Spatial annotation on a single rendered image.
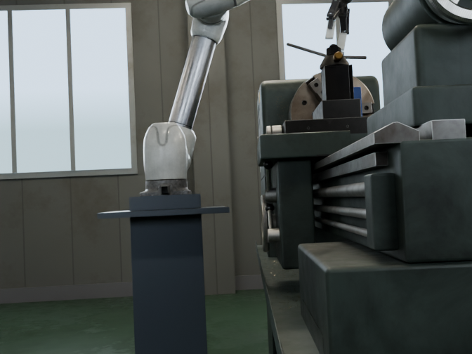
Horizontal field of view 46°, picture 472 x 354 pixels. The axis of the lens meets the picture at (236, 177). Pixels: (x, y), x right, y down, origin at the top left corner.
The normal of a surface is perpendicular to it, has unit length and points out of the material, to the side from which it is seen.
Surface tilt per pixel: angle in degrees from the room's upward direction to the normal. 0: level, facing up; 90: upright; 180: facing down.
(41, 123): 90
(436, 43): 90
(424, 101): 90
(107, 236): 90
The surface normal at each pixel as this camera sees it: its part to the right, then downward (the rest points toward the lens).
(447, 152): -0.02, -0.04
